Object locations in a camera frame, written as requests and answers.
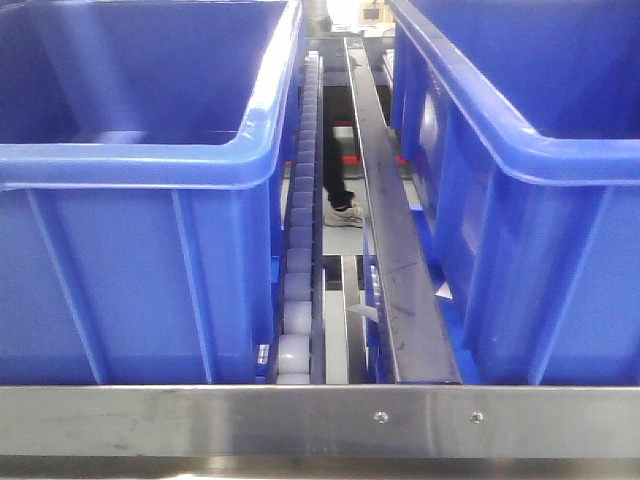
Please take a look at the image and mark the steel front shelf beam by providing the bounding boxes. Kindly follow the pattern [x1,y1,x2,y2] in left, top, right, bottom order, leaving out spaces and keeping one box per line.
[1,385,639,459]

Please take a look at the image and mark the person leg with sneaker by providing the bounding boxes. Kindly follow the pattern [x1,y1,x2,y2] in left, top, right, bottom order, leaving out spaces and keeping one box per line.
[323,87,363,228]

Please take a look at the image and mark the large blue bin right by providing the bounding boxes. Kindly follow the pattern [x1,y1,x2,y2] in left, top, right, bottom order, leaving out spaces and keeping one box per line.
[393,1,639,386]

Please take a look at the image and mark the steel divider rail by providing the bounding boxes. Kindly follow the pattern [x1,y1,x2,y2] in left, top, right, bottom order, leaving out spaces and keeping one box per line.
[344,37,462,385]

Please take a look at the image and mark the large blue bin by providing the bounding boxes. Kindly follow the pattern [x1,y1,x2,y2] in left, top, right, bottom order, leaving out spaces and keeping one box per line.
[393,1,639,386]
[1,1,302,385]

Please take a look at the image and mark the white roller track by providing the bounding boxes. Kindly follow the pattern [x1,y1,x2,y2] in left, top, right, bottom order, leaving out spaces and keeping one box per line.
[270,51,326,385]

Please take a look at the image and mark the large blue bin left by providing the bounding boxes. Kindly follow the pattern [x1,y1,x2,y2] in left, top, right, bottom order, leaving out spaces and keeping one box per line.
[1,1,302,385]

